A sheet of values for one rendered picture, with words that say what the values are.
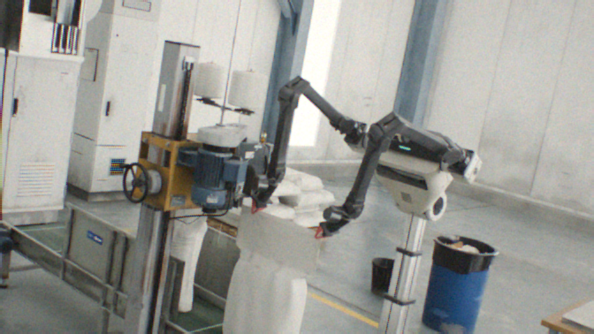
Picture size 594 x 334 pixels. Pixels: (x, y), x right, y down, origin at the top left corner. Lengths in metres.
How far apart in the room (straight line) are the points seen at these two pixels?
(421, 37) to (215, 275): 8.44
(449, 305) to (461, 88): 6.91
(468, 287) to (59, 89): 3.52
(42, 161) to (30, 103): 0.49
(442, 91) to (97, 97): 6.55
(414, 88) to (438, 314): 7.05
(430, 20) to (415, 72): 0.89
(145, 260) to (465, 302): 2.69
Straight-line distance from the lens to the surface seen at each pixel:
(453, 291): 5.11
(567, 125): 10.94
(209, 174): 2.95
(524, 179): 11.16
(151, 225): 3.14
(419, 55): 11.80
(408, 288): 3.52
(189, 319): 3.63
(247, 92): 2.99
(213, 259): 3.98
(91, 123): 7.03
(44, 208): 6.03
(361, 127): 3.36
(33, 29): 5.10
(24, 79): 5.68
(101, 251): 3.90
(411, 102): 11.79
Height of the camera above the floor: 1.81
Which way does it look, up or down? 9 degrees down
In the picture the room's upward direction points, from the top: 10 degrees clockwise
